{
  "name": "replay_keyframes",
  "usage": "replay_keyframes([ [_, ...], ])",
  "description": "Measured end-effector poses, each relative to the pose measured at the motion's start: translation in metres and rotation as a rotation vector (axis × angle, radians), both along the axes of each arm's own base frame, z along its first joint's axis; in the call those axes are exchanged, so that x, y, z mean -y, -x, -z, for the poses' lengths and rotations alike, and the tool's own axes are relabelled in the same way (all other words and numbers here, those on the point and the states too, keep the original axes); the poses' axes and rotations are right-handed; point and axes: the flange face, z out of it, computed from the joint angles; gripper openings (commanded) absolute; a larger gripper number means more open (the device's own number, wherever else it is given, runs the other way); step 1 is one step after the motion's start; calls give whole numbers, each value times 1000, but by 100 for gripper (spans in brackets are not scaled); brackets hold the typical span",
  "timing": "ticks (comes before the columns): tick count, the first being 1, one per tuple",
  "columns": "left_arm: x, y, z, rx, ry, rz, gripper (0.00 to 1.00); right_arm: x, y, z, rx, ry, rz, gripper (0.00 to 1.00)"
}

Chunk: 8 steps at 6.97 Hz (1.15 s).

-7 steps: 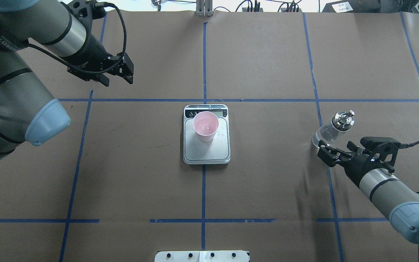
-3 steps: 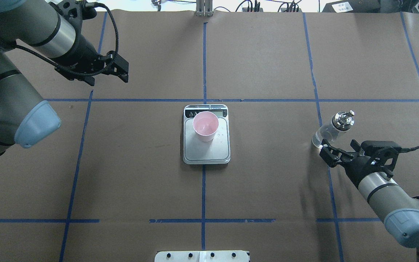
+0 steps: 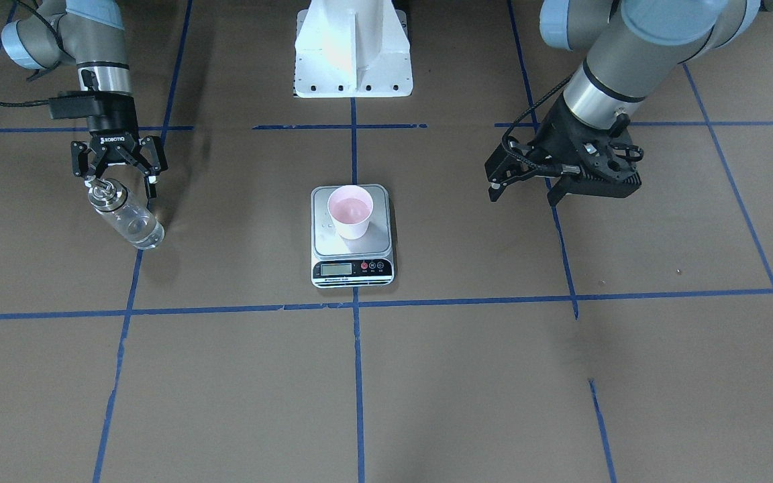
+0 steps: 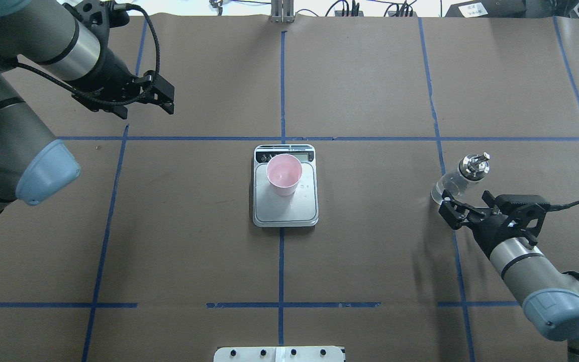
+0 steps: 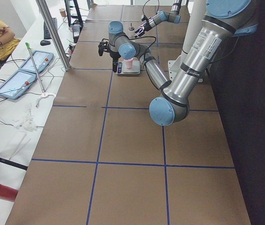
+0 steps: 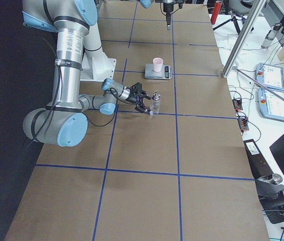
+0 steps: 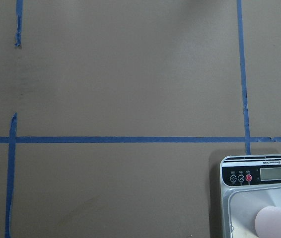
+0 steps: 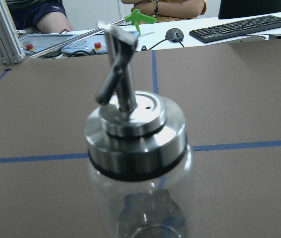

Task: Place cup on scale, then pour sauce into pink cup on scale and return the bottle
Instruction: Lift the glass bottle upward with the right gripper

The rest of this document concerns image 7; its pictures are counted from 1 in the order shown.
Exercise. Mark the silver digital kitchen scale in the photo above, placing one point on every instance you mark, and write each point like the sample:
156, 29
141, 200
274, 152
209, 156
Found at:
248, 183

